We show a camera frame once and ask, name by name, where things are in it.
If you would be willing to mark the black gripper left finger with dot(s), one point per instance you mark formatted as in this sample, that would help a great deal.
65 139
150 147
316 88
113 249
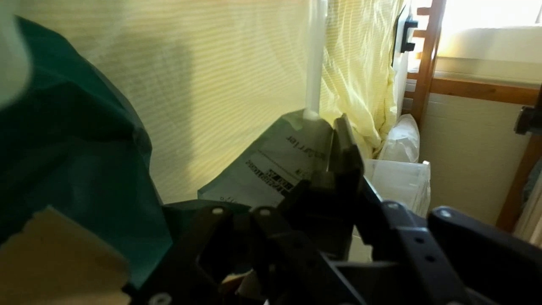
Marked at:
272 254

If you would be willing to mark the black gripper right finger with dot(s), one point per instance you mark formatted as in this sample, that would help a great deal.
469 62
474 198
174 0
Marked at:
442 254

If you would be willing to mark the black computer keyboard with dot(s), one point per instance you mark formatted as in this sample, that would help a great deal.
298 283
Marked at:
272 162

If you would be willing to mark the pale yellow bed sheet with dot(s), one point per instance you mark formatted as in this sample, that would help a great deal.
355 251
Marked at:
226 73

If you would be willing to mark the clear container with label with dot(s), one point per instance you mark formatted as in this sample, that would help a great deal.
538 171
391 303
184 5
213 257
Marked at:
404 179

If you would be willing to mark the brown cardboard piece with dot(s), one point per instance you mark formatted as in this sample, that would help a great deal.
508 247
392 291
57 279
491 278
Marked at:
57 264

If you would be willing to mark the teal green cloth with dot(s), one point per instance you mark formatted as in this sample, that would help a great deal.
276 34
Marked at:
74 152

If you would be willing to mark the wooden bunk bed frame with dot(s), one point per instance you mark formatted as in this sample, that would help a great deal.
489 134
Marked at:
447 84

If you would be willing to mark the black clamp on bed rail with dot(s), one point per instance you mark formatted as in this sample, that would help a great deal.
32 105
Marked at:
408 30

